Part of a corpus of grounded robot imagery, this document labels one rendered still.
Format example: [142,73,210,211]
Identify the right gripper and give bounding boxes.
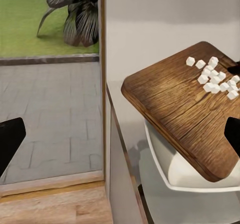
[227,64,240,73]

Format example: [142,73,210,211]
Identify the bowl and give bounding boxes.
[145,118,240,194]

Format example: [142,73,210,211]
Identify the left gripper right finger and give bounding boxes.
[224,117,240,157]

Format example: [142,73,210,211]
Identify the cutting board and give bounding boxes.
[121,41,240,182]

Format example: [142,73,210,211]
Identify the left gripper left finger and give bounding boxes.
[0,117,26,177]

